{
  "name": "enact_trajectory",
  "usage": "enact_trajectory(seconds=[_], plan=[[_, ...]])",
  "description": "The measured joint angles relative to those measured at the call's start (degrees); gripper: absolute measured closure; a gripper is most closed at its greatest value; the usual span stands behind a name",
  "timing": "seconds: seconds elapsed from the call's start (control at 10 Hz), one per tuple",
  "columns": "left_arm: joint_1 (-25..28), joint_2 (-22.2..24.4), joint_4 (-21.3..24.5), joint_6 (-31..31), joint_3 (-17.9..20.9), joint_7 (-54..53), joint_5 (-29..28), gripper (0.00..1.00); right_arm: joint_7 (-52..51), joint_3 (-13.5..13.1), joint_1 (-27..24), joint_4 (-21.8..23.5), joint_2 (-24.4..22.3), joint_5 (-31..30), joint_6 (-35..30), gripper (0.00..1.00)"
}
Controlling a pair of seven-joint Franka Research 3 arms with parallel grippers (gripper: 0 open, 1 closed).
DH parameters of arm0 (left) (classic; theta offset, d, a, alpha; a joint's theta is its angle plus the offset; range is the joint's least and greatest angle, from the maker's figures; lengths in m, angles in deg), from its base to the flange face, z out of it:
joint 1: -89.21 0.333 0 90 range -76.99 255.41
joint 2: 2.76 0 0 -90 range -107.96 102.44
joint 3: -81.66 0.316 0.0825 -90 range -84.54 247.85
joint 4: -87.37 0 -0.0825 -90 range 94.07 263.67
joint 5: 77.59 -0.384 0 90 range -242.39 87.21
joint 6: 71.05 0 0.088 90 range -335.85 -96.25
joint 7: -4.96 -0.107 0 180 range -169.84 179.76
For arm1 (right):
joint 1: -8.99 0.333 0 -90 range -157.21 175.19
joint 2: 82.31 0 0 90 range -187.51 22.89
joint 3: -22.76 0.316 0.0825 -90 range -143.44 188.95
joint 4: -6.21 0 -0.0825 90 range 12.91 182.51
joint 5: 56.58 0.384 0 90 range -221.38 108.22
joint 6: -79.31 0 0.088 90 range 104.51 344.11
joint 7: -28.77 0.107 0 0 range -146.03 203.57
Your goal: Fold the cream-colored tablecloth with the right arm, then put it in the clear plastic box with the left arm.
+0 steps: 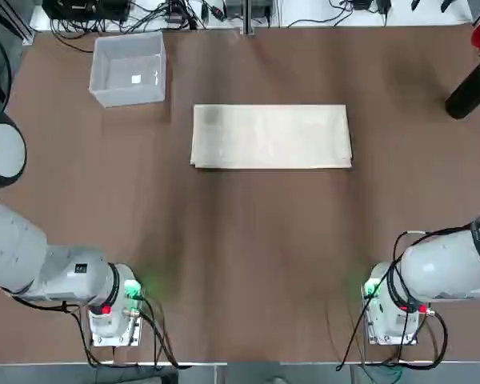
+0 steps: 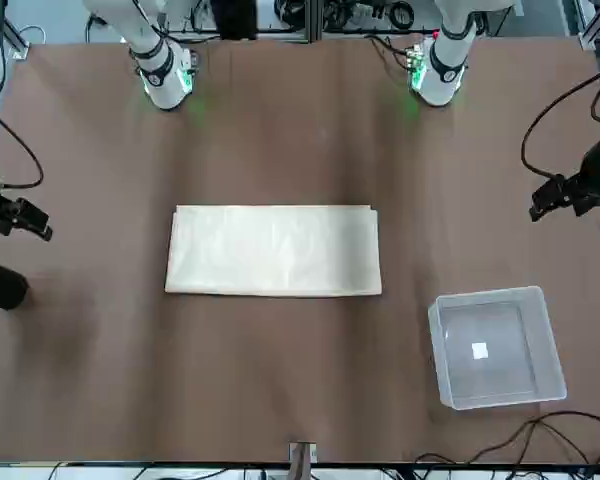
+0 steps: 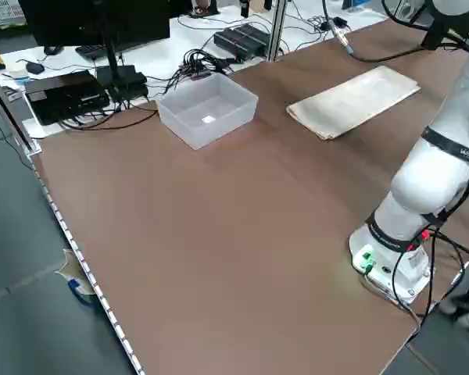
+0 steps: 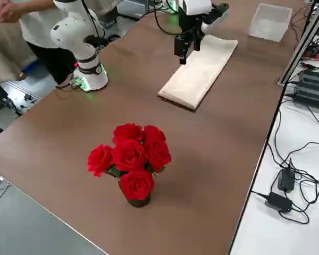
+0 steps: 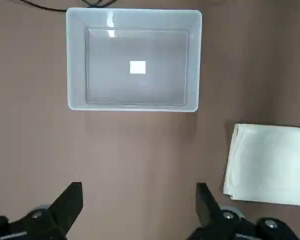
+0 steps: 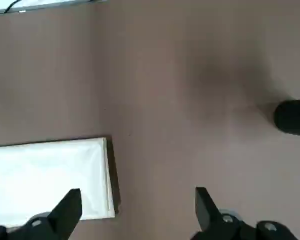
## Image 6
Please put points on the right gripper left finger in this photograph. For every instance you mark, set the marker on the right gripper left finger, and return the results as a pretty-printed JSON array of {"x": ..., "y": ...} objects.
[{"x": 62, "y": 215}]

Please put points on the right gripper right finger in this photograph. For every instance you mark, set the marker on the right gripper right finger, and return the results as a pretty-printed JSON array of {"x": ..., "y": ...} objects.
[{"x": 210, "y": 215}]

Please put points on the cream-colored tablecloth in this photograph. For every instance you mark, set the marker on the cream-colored tablecloth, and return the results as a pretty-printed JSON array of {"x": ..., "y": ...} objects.
[{"x": 40, "y": 172}]

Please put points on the black vase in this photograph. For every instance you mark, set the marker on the black vase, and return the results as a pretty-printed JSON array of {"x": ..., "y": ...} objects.
[{"x": 292, "y": 117}]

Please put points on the white side desk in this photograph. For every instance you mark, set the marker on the white side desk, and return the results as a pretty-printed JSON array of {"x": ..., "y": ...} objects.
[{"x": 52, "y": 3}]

